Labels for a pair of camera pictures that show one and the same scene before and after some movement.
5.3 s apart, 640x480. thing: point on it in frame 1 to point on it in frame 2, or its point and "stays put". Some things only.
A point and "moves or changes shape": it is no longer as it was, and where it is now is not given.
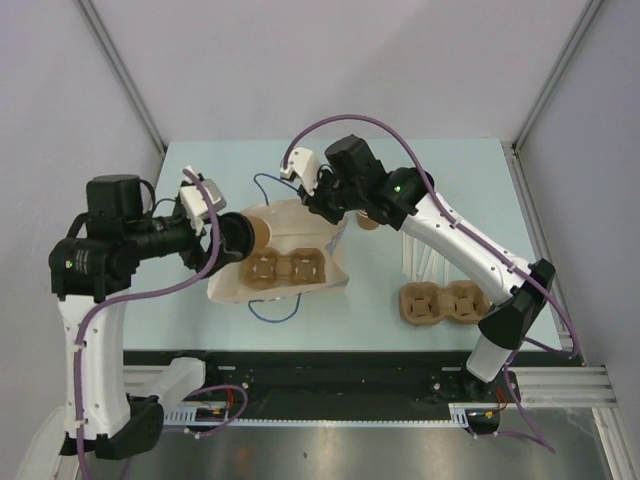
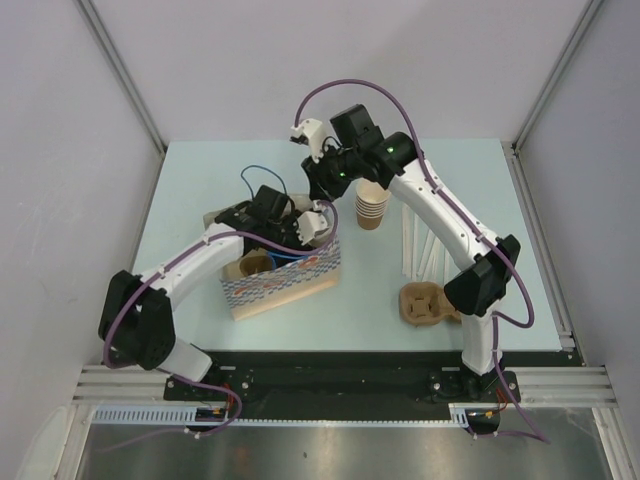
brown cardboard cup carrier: [425, 303] stays put
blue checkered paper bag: [293, 226] moves or changes shape
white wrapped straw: [406, 254] stays put
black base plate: [336, 379] stays put
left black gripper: [194, 255] to [290, 225]
